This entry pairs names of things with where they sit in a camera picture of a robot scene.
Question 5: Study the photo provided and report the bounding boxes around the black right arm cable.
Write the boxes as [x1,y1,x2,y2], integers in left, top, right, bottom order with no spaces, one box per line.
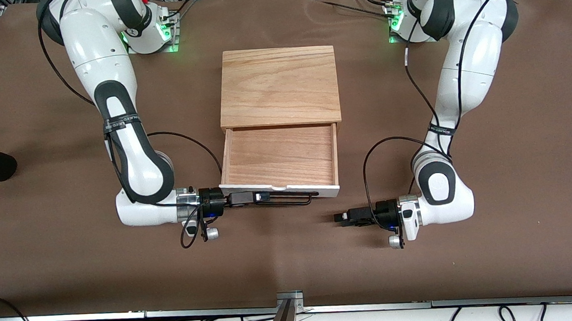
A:
[36,0,228,258]

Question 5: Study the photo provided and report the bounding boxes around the black wire drawer handle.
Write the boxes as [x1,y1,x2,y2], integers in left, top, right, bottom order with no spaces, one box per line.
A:
[261,189,321,209]

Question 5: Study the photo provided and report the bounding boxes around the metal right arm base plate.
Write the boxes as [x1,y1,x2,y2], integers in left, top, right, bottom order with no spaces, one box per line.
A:
[125,11,181,55]

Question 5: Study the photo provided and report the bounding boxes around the black printed arm strap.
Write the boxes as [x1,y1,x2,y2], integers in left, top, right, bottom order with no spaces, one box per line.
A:
[102,113,141,136]
[427,122,457,138]

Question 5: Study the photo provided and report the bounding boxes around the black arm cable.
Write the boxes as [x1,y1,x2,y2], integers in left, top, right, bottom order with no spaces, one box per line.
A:
[352,0,527,233]
[36,0,228,258]

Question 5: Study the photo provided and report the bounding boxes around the black printed right arm strap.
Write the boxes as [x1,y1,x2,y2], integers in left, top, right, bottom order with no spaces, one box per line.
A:
[102,113,141,136]

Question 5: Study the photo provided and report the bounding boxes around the aluminium table frame rail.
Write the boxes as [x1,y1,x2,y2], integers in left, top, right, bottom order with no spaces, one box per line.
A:
[431,291,572,314]
[0,308,146,321]
[145,293,432,321]

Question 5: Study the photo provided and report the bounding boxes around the black printed left arm strap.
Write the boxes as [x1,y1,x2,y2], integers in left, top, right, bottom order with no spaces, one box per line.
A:
[427,122,457,138]

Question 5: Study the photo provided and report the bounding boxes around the wooden drawer with black handle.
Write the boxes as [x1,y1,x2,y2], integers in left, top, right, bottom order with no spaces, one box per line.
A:
[215,121,343,205]

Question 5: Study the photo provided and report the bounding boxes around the brown table mat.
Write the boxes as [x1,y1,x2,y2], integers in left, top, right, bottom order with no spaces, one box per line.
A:
[0,0,572,321]

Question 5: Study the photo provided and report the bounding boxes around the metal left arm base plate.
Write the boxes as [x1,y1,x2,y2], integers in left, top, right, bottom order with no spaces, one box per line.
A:
[386,2,408,45]

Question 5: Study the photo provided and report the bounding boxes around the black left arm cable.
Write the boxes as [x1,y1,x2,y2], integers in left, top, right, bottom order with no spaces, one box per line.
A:
[352,0,527,233]

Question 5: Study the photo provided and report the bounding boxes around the wooden drawer cabinet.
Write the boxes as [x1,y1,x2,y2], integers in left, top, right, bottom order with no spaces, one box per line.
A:
[216,44,343,136]

